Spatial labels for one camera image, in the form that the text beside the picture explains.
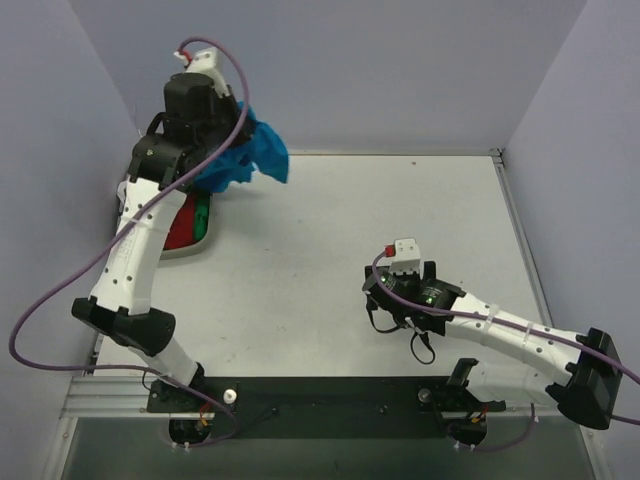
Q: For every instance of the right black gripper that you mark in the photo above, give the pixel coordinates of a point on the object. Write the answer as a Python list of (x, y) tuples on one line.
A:
[(373, 288)]

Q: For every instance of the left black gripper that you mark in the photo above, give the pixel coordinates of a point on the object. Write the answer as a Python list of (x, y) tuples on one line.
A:
[(234, 128)]

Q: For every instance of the blue t shirt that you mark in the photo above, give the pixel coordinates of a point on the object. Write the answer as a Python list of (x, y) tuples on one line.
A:
[(257, 146)]

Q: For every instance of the grey plastic bin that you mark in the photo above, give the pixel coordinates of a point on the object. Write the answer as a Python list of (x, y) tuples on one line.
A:
[(156, 224)]

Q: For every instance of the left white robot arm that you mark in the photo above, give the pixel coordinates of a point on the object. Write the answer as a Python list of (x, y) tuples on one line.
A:
[(119, 305)]

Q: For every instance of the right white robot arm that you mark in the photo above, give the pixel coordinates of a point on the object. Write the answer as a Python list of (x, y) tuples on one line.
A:
[(576, 373)]

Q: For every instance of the green t shirt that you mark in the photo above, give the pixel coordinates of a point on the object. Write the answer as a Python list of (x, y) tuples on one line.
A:
[(201, 217)]

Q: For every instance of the red t shirt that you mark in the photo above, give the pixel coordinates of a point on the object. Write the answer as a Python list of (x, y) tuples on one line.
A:
[(181, 233)]

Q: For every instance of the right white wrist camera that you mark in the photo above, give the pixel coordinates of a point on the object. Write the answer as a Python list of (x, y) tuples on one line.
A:
[(404, 256)]

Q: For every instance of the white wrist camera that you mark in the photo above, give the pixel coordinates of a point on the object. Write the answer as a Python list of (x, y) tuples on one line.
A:
[(404, 256), (205, 62)]

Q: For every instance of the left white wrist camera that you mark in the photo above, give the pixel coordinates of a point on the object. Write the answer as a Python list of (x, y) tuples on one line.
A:
[(205, 62)]

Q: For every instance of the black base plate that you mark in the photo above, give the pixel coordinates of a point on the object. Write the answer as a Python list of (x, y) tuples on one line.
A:
[(295, 424)]

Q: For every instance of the aluminium front rail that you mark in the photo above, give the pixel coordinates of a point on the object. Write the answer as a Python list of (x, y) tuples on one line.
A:
[(101, 396)]

